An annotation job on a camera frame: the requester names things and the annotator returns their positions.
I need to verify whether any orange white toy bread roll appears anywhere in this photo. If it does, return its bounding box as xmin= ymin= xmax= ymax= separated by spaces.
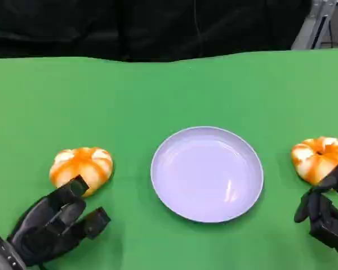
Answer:
xmin=291 ymin=137 xmax=338 ymax=186
xmin=49 ymin=147 xmax=114 ymax=197

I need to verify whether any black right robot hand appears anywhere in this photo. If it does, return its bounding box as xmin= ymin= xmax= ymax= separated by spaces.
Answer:
xmin=294 ymin=164 xmax=338 ymax=265

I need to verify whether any black backdrop curtain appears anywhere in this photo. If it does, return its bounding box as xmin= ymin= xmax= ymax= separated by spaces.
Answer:
xmin=0 ymin=0 xmax=313 ymax=62

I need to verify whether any silver metal frame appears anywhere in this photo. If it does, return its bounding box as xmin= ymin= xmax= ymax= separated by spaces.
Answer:
xmin=291 ymin=0 xmax=338 ymax=51

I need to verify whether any thin black hanging cable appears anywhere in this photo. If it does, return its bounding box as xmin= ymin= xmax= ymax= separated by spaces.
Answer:
xmin=193 ymin=0 xmax=201 ymax=39

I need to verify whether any lilac plate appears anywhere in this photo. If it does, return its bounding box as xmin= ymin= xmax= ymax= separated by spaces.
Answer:
xmin=150 ymin=125 xmax=265 ymax=223

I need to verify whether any black floor cable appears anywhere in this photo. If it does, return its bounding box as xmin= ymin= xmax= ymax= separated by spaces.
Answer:
xmin=320 ymin=16 xmax=338 ymax=48

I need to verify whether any green table cloth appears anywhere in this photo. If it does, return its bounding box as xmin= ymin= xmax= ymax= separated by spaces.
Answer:
xmin=0 ymin=47 xmax=338 ymax=270

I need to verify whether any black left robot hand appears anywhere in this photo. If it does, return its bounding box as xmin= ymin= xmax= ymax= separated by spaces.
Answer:
xmin=7 ymin=174 xmax=112 ymax=267

